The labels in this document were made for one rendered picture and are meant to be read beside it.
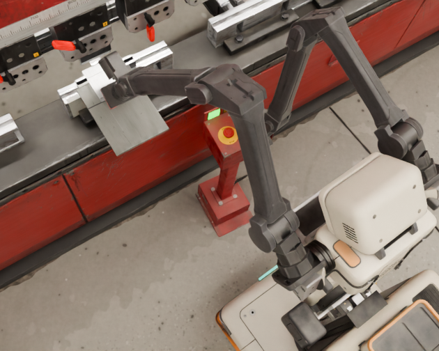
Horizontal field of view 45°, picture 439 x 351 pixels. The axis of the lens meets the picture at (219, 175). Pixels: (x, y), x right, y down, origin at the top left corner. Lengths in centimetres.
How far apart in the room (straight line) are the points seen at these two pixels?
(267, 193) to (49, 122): 90
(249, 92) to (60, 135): 89
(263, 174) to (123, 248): 149
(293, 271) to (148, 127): 65
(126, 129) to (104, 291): 106
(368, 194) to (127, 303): 153
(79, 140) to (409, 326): 116
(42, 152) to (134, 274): 93
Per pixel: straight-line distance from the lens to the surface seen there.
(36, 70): 154
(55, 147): 179
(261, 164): 114
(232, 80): 109
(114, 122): 166
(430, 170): 148
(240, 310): 221
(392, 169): 128
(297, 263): 129
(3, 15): 136
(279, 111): 167
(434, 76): 327
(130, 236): 256
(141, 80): 136
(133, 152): 198
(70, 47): 147
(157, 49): 183
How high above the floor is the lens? 246
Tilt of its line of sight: 67 degrees down
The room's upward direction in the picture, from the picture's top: 10 degrees clockwise
